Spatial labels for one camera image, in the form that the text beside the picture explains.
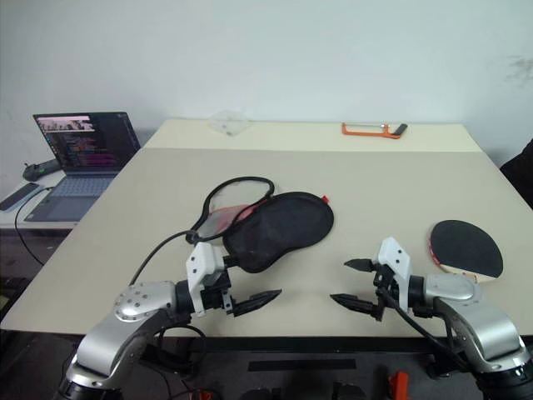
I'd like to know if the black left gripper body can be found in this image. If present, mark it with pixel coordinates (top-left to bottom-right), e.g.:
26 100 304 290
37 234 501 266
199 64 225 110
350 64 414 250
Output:
199 253 237 320

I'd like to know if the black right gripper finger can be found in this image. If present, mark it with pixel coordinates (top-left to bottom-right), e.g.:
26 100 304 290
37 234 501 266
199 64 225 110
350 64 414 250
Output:
329 293 381 320
343 257 376 274

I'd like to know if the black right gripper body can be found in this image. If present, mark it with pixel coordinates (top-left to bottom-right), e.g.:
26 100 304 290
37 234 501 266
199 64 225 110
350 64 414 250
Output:
372 262 399 323

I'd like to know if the black mesh paddle case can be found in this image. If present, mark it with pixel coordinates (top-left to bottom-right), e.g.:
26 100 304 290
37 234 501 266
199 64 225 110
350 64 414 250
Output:
195 177 336 275

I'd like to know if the black red table tennis paddle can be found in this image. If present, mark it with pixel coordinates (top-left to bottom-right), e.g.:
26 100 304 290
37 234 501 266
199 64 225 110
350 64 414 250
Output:
426 219 504 285

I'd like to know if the orange red plastic piece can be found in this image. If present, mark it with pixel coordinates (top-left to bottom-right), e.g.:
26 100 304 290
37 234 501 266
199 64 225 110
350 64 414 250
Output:
388 370 409 400

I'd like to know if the clear plastic bag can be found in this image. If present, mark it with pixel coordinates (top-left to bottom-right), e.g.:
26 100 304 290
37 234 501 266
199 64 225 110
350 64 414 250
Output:
207 109 254 138

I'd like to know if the black office chair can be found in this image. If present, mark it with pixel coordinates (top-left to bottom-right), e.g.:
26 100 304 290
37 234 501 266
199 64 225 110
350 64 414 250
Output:
499 139 533 210

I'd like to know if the open grey laptop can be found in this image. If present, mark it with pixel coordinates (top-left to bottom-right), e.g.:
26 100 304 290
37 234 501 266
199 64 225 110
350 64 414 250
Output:
23 111 142 223

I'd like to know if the black handheld controller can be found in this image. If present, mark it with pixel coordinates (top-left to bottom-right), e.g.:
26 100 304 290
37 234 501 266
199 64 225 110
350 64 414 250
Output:
22 157 59 183

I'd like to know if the white side table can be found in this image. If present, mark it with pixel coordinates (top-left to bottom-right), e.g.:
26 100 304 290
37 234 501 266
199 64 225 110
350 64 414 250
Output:
0 166 81 231

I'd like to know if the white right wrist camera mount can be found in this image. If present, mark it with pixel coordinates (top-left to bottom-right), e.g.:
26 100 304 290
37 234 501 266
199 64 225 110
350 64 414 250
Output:
376 237 412 312

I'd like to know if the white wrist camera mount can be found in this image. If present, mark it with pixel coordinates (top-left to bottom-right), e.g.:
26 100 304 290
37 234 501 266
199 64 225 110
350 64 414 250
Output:
185 242 228 318
376 237 412 312

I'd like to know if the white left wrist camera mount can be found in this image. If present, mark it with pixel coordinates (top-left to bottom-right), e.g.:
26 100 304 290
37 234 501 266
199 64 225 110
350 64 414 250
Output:
185 242 228 318

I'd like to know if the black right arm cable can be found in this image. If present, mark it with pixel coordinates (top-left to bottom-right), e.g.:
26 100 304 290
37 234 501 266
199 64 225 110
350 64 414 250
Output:
376 286 474 374

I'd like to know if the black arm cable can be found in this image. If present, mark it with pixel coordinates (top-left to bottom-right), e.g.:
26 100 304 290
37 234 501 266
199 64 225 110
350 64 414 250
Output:
128 229 201 288
376 286 474 374

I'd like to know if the black table frame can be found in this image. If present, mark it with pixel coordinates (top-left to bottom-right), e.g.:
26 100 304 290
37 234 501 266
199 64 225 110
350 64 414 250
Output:
157 335 446 378

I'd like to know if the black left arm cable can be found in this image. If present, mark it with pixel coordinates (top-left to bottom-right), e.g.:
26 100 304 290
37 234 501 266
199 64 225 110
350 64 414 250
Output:
128 229 201 288

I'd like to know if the orange hacksaw with black handle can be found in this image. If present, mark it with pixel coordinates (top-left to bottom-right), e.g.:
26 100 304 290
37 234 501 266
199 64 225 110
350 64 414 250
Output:
341 122 408 139

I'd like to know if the thin black laptop cable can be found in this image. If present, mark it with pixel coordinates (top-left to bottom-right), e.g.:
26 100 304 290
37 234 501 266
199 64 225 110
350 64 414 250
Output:
14 187 53 266

